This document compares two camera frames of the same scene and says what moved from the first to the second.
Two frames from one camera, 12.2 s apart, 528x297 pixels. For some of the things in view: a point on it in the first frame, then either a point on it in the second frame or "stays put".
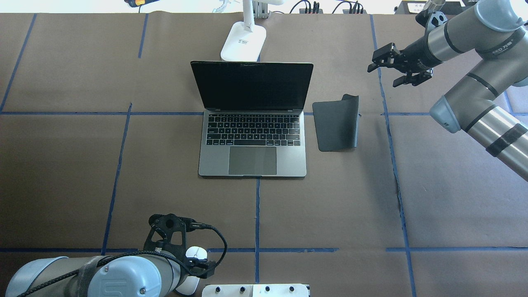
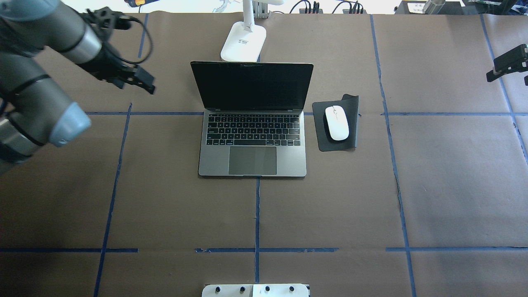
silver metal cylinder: (435, 5) stays put
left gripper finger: (201, 267) to (108, 66)
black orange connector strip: (357, 9) stays put
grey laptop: (252, 124) stays put
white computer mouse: (189, 285) to (338, 122)
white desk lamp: (246, 39) stays put
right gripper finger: (383, 56) to (514, 61)
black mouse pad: (336, 123) stays put
